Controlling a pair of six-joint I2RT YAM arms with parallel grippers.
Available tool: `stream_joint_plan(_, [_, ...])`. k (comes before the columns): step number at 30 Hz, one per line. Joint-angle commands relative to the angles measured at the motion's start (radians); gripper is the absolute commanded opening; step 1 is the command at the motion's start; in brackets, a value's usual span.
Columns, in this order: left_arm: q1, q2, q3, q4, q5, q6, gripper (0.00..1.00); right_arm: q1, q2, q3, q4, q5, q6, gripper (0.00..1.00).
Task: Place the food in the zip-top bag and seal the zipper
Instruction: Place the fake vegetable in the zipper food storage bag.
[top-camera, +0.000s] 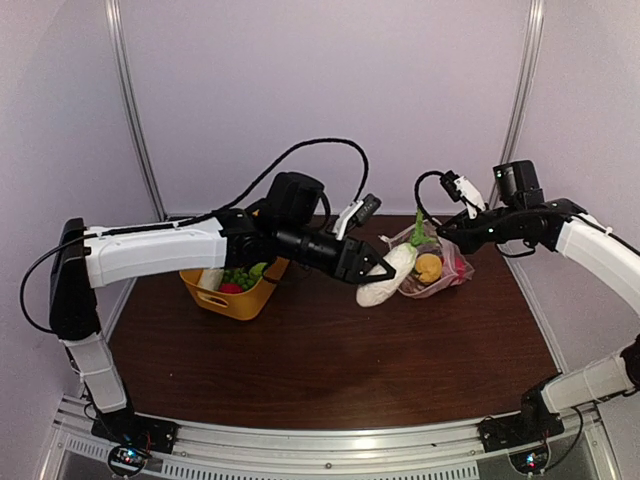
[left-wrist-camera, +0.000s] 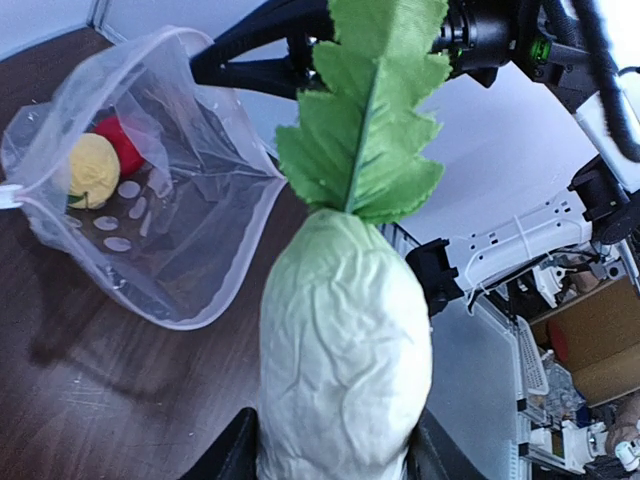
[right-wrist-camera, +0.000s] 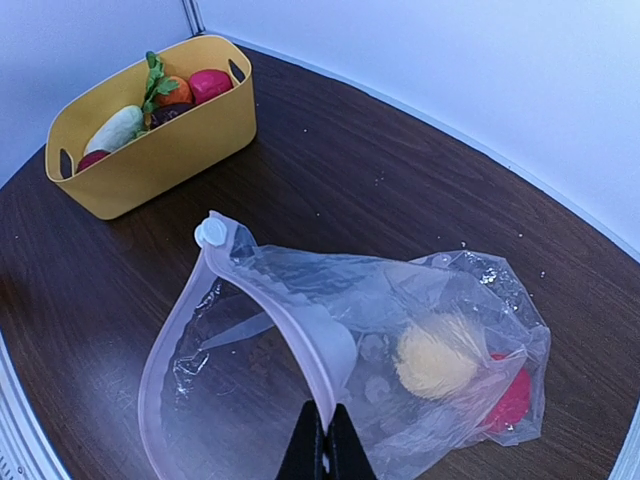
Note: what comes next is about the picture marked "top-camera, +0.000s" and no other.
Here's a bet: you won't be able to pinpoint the left black cable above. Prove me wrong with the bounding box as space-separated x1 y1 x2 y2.
169 138 370 231

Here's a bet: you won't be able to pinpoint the red plush apple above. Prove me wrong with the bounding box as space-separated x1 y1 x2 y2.
442 256 475 287

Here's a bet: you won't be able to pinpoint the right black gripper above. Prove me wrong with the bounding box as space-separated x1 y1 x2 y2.
438 204 523 254

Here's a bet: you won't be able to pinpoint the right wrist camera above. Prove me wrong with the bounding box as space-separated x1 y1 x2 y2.
440 171 487 220

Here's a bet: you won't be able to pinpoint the circuit board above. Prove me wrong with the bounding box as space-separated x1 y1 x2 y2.
107 446 151 476
509 446 550 475

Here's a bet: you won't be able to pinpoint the white plush daikon radish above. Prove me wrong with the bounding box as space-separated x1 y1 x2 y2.
355 207 431 307

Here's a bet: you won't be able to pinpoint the front aluminium rail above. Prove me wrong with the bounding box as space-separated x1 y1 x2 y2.
35 395 622 479

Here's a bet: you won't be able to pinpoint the yellow plastic basket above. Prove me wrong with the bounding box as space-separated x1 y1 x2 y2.
179 258 289 321

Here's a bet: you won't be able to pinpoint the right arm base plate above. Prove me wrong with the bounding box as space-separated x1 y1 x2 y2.
477 413 565 453

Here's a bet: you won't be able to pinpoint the left aluminium frame post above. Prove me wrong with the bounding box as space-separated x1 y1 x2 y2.
104 0 167 220

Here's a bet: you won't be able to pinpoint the left circuit board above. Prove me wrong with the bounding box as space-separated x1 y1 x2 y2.
107 446 151 476

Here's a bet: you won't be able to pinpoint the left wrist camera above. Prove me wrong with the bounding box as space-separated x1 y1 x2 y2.
331 193 382 241

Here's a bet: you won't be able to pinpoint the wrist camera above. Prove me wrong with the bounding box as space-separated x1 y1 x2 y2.
440 171 487 220
331 193 382 241

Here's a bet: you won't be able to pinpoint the right aluminium frame post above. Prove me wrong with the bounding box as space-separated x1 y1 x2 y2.
492 0 546 171

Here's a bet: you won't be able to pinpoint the clear zip top bag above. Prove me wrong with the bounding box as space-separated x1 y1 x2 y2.
379 220 475 299

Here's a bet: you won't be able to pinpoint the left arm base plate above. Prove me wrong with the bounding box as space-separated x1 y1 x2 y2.
91 410 179 454

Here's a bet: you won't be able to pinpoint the green plush vegetable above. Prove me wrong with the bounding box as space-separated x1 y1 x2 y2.
248 262 268 280

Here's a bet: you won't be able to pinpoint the black cable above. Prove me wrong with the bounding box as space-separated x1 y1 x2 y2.
169 138 370 231
413 170 451 226

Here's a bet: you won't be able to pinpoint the green plush grapes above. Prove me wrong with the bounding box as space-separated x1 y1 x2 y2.
221 269 256 292

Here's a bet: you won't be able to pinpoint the aluminium frame post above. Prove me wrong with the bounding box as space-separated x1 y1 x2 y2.
492 0 546 171
104 0 167 220

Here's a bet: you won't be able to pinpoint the small red plush fruit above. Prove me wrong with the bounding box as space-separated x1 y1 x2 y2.
218 283 244 295

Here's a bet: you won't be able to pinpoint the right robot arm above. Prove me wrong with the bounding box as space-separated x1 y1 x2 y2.
436 160 639 442

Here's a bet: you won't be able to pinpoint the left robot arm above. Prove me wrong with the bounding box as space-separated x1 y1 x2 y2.
24 172 396 444

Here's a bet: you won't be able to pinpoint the yellow plush burger bun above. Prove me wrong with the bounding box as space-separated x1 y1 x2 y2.
415 253 443 284

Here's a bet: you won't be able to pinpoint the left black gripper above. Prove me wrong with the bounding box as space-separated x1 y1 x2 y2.
276 219 395 283

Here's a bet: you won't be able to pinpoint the right circuit board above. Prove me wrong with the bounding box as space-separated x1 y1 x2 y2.
509 446 550 475

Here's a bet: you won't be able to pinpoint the right black cable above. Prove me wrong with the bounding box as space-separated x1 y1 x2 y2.
413 170 451 226

